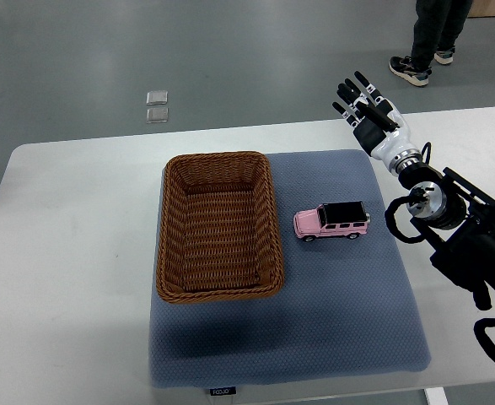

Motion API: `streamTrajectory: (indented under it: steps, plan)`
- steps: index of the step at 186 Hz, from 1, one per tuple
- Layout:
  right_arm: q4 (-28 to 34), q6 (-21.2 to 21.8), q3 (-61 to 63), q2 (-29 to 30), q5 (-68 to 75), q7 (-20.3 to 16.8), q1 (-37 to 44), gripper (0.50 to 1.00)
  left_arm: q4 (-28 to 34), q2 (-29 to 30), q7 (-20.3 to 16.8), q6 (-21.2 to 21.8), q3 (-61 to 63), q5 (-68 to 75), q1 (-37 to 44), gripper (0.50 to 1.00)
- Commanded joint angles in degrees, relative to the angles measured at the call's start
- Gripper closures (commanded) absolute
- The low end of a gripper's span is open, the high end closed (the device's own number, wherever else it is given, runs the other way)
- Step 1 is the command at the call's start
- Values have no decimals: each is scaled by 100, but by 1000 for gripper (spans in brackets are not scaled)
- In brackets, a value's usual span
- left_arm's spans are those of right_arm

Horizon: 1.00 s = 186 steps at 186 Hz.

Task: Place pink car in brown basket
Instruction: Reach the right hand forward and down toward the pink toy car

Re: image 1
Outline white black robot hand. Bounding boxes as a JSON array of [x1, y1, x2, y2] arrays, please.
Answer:
[[332, 71, 422, 176]]

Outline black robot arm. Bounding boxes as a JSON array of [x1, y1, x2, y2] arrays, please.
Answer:
[[385, 159, 495, 311]]

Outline pink toy car black roof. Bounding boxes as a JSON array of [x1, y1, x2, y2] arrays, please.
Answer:
[[293, 201, 371, 242]]

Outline brown wicker basket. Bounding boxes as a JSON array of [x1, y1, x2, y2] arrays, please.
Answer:
[[156, 151, 284, 304]]

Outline left grey sneaker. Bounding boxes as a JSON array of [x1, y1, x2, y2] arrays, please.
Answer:
[[389, 57, 432, 87]]

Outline grey sneaker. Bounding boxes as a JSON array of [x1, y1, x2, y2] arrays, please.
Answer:
[[434, 46, 455, 66], [389, 57, 432, 87]]

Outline right grey sneaker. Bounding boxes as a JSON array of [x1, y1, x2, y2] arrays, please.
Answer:
[[434, 46, 455, 66]]

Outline person's legs dark trousers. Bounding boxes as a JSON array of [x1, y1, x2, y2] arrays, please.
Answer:
[[411, 0, 473, 69]]

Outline blue grey foam mat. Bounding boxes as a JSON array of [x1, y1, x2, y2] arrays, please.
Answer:
[[149, 150, 431, 388]]

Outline upper metal floor plate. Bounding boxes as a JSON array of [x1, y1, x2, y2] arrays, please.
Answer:
[[147, 90, 168, 105]]

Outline black cable loop at wrist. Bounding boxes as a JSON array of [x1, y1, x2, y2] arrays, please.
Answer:
[[384, 194, 432, 245]]

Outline black cable lower right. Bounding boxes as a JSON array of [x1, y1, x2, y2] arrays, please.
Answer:
[[472, 318, 495, 380]]

